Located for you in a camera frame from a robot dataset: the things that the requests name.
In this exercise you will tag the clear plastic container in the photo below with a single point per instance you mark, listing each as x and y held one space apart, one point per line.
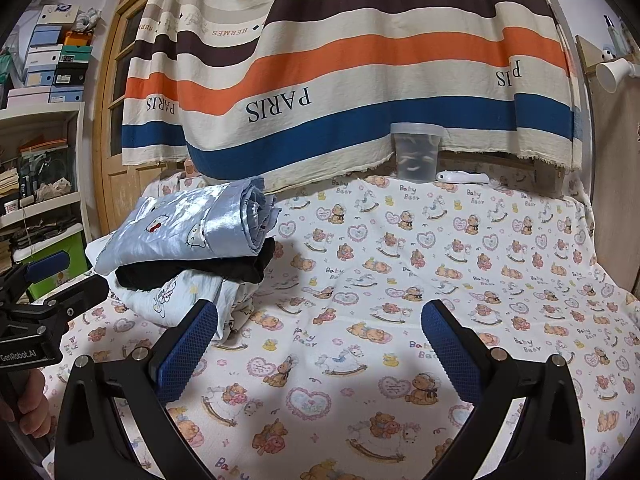
417 152

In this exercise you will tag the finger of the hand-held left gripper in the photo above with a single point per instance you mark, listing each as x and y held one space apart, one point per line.
47 266
85 290

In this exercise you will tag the light blue satin pants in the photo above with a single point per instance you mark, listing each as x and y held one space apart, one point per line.
165 225

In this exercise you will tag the black folded garment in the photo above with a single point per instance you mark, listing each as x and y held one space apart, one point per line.
210 270

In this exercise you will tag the stack of storage boxes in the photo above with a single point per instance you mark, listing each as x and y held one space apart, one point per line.
42 60

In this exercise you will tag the person's left hand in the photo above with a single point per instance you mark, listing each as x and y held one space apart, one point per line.
37 405

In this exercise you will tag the white printed garment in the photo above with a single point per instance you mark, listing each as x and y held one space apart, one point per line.
165 297

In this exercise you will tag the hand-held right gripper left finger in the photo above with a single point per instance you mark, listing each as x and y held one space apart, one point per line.
190 350

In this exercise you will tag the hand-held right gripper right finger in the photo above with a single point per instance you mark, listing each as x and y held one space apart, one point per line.
450 355

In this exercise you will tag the white shelf unit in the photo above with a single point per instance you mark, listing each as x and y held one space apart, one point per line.
70 125

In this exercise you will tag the white remote control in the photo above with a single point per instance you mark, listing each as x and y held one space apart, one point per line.
460 177

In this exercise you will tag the green plastic bin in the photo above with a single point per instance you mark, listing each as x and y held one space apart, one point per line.
65 255

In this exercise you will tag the white spot lamp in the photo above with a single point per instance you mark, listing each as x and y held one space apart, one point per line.
612 74

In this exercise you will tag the clear plastic storage box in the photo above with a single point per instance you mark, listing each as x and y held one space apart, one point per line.
47 175

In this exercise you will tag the striped curtain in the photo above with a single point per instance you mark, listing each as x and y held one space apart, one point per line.
375 35

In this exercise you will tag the wooden door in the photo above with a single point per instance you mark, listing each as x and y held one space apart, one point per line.
115 190

